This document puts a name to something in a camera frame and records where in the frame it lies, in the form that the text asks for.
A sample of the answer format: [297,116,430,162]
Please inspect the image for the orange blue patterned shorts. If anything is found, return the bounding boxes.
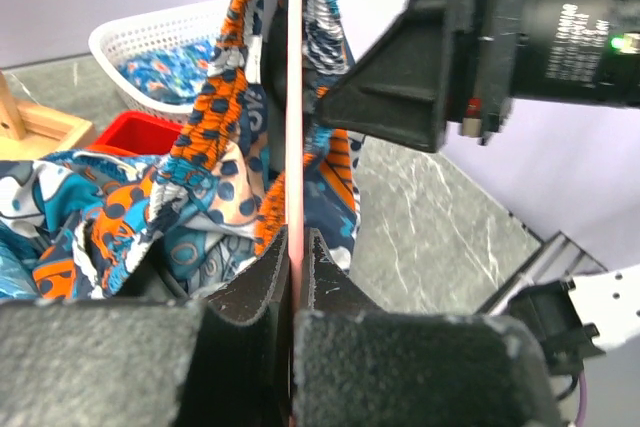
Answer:
[0,0,369,301]

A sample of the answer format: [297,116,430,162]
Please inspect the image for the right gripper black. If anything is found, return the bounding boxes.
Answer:
[315,0,526,153]

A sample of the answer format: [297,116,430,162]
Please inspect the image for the blue floral cloth in basket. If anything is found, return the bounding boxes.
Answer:
[117,40,214,105]

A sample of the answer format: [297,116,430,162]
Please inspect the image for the blue floral shorts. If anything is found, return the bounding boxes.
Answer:
[1,228,44,300]

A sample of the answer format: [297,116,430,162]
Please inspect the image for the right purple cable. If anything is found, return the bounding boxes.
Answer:
[572,371,591,427]

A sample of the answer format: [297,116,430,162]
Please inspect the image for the wooden clothes rack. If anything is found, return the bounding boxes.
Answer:
[0,75,97,160]

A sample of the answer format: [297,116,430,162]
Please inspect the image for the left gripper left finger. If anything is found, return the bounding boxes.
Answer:
[1,233,290,426]

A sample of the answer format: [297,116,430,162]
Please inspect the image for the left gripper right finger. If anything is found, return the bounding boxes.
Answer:
[293,229,560,426]

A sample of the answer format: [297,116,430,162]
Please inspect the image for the red plastic tray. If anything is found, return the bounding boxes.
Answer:
[88,111,182,156]

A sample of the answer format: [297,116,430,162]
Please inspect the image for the white plastic basket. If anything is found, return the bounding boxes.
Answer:
[88,0,228,124]

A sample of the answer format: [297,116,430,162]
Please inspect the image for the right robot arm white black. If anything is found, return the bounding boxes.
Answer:
[319,0,639,313]

